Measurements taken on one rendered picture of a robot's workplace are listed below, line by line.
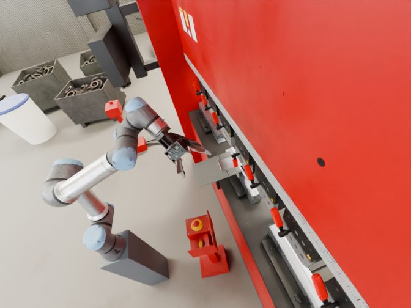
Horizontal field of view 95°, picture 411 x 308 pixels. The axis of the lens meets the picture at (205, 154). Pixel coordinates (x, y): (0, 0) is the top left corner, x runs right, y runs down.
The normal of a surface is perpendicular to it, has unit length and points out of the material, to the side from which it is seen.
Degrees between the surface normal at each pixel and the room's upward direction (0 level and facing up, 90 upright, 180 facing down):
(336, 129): 90
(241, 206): 0
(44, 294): 0
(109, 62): 90
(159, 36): 90
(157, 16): 90
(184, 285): 0
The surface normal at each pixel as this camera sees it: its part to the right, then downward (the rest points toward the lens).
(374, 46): -0.93, 0.35
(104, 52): 0.16, 0.72
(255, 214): -0.18, -0.65
